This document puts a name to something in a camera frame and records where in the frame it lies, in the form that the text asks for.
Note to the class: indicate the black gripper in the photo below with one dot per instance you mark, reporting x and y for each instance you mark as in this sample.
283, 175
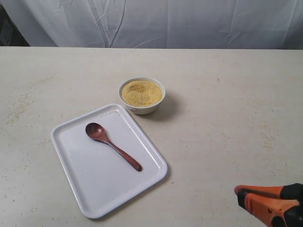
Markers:
274, 206

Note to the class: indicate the tan food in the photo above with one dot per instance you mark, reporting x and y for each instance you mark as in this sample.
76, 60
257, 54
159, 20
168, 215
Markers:
140, 93

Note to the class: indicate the dark red wooden spoon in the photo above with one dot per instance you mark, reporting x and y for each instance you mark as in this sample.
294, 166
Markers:
96, 132

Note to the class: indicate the white rectangular plastic tray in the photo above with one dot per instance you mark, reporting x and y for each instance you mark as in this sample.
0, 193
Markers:
100, 178

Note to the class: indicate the white backdrop cloth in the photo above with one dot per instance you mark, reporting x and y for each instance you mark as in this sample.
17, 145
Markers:
197, 24

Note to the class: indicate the white ceramic bowl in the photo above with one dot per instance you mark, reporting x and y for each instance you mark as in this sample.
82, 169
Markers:
142, 110

